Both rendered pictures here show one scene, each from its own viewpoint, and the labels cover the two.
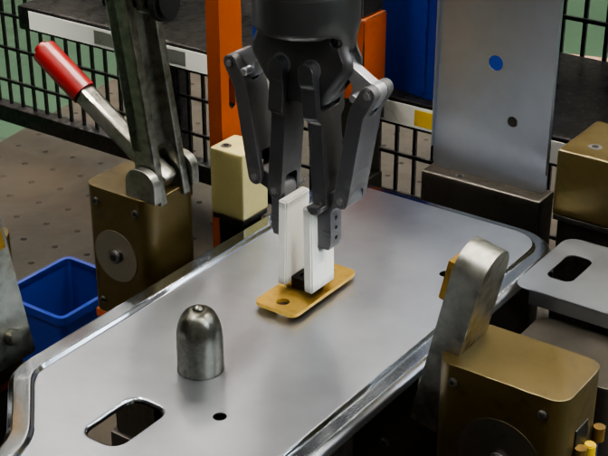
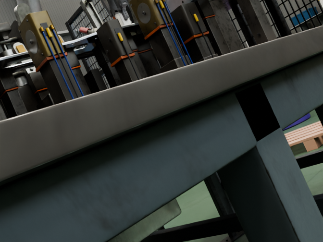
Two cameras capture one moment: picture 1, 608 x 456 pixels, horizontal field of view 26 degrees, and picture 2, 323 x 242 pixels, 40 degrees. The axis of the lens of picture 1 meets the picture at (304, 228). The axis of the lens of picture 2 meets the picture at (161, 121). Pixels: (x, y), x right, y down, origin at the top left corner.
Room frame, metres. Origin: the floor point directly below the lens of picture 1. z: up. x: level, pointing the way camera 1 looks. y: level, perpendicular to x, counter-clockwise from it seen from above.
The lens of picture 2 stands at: (-0.57, -0.42, 0.65)
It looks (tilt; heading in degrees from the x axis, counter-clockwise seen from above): 2 degrees up; 17
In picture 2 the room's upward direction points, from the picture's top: 24 degrees counter-clockwise
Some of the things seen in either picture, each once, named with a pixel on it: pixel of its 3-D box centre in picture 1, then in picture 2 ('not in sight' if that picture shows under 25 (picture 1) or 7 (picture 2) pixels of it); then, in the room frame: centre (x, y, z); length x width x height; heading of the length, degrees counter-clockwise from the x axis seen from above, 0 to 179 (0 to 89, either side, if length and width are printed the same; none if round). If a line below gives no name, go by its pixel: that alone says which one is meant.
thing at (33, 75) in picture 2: not in sight; (51, 114); (0.67, 0.28, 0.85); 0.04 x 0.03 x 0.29; 145
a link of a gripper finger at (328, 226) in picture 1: (339, 217); (125, 10); (0.85, -0.03, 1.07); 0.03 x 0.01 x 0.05; 55
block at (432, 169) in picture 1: (477, 322); not in sight; (1.08, -0.16, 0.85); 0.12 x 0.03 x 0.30; 55
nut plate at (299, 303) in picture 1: (306, 281); not in sight; (0.87, 0.00, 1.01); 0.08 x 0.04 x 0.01; 145
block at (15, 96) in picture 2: not in sight; (20, 119); (0.50, 0.28, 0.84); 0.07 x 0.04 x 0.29; 55
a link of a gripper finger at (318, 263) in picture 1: (318, 243); (125, 20); (0.86, -0.01, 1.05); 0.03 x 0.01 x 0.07; 145
